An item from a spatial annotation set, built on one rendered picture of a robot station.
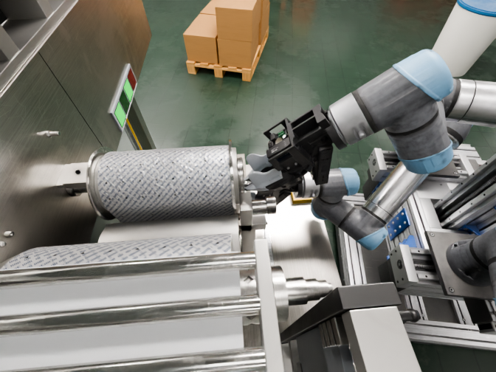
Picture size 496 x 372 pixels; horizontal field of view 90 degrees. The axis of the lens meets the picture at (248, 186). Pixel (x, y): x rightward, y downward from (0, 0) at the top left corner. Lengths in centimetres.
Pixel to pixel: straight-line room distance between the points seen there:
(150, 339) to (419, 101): 42
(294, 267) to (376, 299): 57
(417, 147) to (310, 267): 48
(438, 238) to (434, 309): 69
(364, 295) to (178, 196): 35
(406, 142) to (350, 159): 193
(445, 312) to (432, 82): 150
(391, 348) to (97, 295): 24
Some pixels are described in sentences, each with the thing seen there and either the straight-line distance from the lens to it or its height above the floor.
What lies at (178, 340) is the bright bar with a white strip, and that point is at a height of 144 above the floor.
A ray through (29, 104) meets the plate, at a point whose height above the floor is 140.
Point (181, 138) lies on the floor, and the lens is 247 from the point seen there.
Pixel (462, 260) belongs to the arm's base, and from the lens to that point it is 108.
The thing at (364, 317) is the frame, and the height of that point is 144.
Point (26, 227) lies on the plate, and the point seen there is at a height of 131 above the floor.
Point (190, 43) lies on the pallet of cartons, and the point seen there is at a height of 34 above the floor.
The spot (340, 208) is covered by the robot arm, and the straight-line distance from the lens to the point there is 75.
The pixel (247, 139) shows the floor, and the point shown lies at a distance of 237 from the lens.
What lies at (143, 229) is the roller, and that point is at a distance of 51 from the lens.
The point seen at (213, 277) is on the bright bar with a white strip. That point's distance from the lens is 23.
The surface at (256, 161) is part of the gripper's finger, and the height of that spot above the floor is 128.
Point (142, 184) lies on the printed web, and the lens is 48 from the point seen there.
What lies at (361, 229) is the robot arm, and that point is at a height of 104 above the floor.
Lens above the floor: 166
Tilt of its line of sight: 55 degrees down
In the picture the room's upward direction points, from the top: straight up
